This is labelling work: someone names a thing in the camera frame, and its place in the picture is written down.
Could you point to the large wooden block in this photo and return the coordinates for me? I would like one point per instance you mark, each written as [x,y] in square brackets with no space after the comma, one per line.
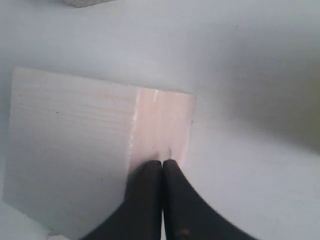
[74,141]

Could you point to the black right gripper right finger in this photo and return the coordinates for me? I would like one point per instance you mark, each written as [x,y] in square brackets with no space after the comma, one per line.
[187,216]

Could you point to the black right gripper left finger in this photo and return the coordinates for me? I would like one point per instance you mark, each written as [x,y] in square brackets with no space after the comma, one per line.
[139,217]

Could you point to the small wooden cube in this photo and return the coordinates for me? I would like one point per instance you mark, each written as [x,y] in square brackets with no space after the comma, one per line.
[84,3]

